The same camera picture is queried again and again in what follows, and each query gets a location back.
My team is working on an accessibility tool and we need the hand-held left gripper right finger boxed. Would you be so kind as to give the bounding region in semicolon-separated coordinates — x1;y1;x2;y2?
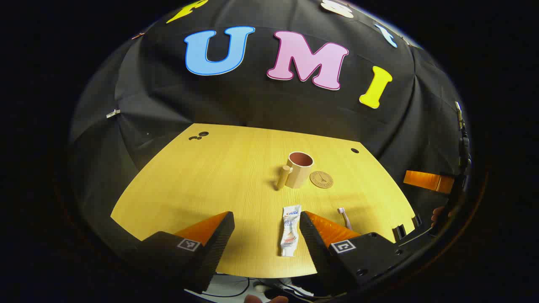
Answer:
299;210;426;297

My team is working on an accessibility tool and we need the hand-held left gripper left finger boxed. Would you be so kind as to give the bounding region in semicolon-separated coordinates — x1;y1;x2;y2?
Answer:
120;211;235;294

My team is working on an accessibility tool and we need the white toothpaste tube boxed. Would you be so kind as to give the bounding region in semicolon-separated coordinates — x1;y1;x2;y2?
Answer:
280;205;302;257

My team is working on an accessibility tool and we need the round brown coaster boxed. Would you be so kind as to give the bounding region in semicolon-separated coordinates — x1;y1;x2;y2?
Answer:
310;170;334;189

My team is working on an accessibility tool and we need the beige cup with wooden handle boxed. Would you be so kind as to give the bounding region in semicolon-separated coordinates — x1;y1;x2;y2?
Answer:
276;151;315;191

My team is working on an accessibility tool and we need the wooden desktop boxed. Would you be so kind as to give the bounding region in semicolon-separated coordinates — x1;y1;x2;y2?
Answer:
110;123;423;279

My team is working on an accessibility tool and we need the black backdrop cloth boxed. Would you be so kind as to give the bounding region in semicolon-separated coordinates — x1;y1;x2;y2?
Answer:
67;0;470;253

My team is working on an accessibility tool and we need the black cable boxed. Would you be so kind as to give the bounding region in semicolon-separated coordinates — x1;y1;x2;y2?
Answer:
201;276;252;298

